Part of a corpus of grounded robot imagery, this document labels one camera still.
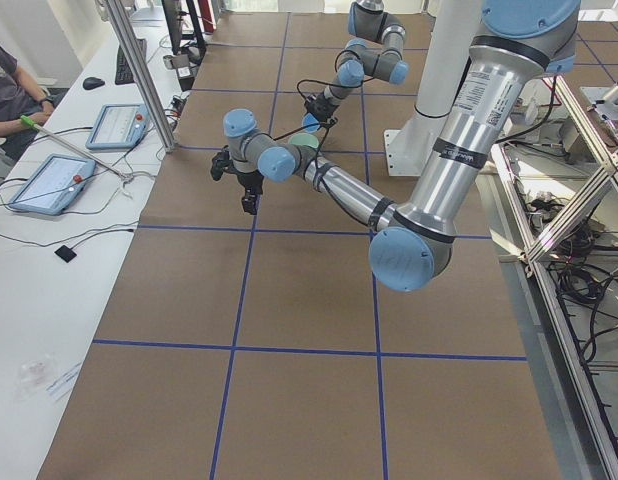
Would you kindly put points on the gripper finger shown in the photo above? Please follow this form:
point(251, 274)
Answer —
point(250, 204)

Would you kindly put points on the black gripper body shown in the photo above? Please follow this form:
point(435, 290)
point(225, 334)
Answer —
point(248, 181)
point(321, 107)

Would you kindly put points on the light blue plastic cup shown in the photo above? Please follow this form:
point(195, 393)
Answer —
point(310, 124)

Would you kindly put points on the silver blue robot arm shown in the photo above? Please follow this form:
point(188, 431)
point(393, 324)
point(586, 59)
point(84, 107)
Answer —
point(375, 52)
point(513, 43)

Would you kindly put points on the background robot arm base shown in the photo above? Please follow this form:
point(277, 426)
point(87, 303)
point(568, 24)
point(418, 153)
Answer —
point(610, 101)

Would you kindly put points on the mint green bowl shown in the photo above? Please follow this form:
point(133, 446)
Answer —
point(304, 139)

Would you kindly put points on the far blue teach pendant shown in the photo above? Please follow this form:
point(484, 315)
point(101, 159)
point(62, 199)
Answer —
point(118, 127)

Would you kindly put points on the blue teach pendant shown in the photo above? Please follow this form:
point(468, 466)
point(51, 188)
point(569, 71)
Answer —
point(118, 127)
point(54, 185)

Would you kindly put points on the black keyboard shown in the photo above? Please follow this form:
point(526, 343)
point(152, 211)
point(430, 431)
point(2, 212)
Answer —
point(123, 73)

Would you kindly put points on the black computer mouse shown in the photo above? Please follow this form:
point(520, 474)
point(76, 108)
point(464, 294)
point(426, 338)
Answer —
point(91, 83)

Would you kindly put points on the small black square pad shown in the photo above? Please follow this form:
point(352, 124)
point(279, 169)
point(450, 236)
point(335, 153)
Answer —
point(65, 253)

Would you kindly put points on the near blue teach pendant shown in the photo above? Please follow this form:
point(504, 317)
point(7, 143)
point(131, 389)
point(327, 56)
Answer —
point(54, 185)

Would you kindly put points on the seated person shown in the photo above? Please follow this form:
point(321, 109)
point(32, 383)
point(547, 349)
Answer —
point(20, 94)

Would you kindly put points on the clear plastic bag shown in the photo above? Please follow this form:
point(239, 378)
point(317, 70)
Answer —
point(34, 376)

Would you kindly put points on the aluminium frame post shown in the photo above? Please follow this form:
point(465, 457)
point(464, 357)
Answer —
point(127, 40)

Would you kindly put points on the white central pillar mount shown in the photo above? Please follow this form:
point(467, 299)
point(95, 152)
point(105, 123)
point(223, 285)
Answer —
point(407, 149)

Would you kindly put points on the metal rod green handle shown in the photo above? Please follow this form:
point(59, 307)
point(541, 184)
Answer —
point(30, 123)

